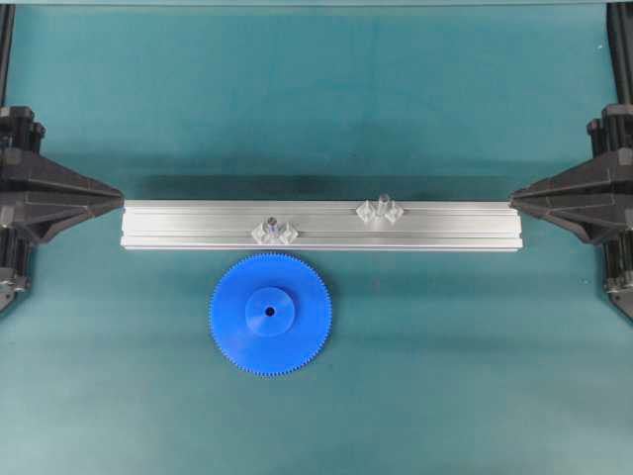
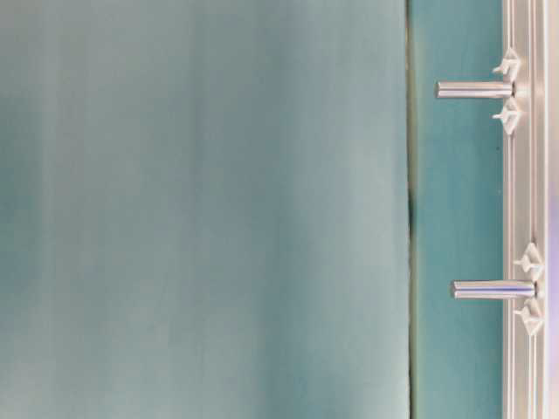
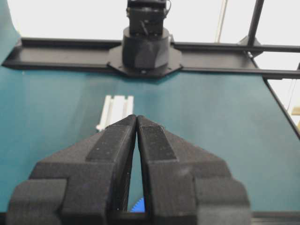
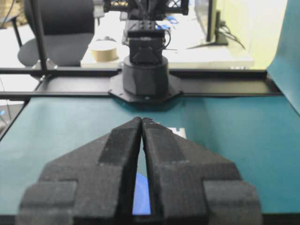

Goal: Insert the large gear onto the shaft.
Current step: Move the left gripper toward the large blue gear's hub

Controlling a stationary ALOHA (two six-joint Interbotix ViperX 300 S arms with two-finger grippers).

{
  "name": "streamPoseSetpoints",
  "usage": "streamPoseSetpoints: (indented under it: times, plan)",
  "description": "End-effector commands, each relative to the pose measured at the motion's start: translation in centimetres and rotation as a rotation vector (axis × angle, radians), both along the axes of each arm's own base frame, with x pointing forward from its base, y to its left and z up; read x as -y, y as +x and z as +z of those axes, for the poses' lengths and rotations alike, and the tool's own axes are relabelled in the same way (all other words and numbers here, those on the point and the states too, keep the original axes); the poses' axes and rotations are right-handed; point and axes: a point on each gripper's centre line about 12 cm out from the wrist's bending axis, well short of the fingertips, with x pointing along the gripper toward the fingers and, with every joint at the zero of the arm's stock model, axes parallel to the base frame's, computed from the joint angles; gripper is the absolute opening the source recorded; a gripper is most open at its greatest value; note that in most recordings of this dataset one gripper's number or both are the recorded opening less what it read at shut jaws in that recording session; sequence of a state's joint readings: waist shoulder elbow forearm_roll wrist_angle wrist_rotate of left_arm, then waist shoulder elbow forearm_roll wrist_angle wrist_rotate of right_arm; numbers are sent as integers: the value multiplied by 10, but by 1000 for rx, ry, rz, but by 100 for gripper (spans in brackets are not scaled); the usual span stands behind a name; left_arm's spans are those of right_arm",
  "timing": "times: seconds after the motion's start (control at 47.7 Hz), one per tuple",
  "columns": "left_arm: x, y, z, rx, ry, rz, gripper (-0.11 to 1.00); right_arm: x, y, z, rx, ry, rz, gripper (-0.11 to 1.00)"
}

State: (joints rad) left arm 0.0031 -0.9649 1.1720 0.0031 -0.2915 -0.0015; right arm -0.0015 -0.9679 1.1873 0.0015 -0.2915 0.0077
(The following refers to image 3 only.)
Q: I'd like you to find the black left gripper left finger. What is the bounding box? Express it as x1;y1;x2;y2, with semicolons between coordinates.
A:
6;115;136;225

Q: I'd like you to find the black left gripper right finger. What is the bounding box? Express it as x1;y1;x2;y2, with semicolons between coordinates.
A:
136;116;251;225

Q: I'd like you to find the large blue plastic gear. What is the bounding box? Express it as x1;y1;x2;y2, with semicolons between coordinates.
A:
130;197;146;213

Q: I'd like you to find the silver aluminium extrusion rail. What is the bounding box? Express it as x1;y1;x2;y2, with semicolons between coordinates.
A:
96;95;134;132

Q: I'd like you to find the black aluminium frame rail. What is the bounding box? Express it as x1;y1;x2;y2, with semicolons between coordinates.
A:
2;38;300;79

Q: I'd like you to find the black upright frame post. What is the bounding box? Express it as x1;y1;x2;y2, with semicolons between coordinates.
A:
238;0;264;47

